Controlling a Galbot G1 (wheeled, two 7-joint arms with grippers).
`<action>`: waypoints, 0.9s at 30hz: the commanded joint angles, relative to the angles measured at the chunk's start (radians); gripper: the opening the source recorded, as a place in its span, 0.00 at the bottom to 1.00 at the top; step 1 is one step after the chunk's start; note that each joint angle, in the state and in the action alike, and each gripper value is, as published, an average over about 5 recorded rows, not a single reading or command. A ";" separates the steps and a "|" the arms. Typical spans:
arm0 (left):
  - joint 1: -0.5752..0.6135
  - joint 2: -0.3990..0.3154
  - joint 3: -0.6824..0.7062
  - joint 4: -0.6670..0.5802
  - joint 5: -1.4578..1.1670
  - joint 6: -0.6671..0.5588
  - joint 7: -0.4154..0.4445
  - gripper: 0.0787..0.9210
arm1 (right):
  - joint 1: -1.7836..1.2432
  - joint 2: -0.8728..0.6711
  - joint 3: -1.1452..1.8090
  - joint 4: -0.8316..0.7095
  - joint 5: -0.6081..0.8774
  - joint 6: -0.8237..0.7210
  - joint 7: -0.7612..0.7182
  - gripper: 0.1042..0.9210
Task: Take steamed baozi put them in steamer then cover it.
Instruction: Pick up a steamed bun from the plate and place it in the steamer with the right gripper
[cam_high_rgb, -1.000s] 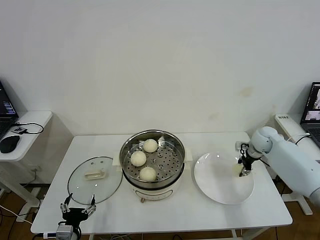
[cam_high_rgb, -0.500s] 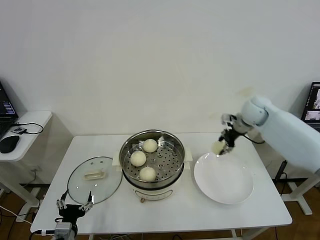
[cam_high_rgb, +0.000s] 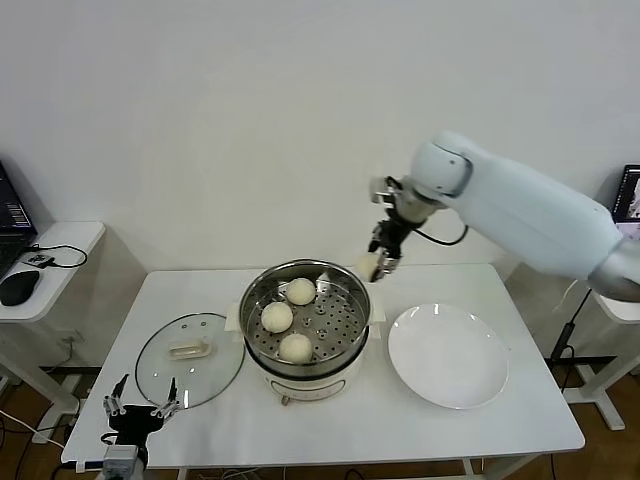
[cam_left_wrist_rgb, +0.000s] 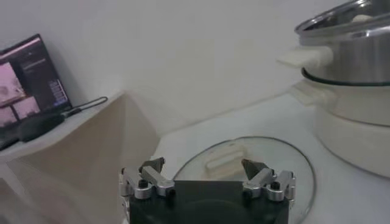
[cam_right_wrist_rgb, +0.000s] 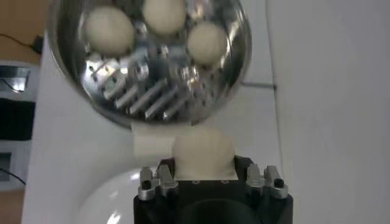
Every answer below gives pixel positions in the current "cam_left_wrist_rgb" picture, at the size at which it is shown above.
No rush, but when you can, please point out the white steamed baozi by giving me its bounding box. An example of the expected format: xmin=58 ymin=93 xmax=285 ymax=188
xmin=352 ymin=13 xmax=375 ymax=24

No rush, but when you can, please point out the black laptop with dark screen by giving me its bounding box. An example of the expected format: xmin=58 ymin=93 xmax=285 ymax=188
xmin=0 ymin=33 xmax=73 ymax=150

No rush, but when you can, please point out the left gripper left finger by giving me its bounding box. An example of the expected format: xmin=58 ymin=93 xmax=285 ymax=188
xmin=118 ymin=156 xmax=176 ymax=201

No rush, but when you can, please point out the black computer mouse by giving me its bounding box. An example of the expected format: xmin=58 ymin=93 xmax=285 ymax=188
xmin=17 ymin=113 xmax=66 ymax=143

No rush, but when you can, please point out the stainless steel steamer basket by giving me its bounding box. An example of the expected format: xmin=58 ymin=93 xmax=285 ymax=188
xmin=276 ymin=0 xmax=390 ymax=86

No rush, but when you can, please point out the white side desk with mouse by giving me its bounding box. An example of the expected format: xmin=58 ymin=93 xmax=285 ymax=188
xmin=0 ymin=91 xmax=161 ymax=224

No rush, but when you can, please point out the white electric cooker pot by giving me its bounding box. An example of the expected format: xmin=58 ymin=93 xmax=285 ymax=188
xmin=289 ymin=79 xmax=390 ymax=180

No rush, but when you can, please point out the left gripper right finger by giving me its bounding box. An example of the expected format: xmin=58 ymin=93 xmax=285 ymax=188
xmin=240 ymin=158 xmax=297 ymax=203

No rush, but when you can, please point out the thin black looped cable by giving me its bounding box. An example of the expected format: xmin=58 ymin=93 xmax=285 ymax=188
xmin=60 ymin=96 xmax=109 ymax=120

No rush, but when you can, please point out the round glass pot lid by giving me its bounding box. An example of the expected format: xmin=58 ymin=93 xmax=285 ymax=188
xmin=172 ymin=136 xmax=317 ymax=224

